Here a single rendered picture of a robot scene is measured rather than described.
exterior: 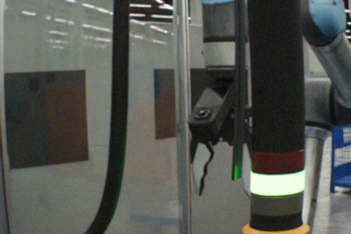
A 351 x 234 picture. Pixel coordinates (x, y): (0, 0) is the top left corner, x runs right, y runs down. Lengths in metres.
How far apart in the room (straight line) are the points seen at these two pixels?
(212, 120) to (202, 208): 4.06
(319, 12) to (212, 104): 0.24
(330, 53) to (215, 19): 0.24
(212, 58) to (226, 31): 0.05
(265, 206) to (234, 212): 4.88
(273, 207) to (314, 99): 0.95
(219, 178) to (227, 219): 0.44
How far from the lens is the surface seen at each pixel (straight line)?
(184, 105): 1.76
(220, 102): 0.83
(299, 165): 0.31
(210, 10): 0.88
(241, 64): 0.32
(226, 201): 5.07
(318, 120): 1.25
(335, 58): 1.01
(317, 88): 1.26
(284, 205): 0.31
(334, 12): 0.90
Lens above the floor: 1.67
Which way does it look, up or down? 3 degrees down
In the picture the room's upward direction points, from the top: 2 degrees counter-clockwise
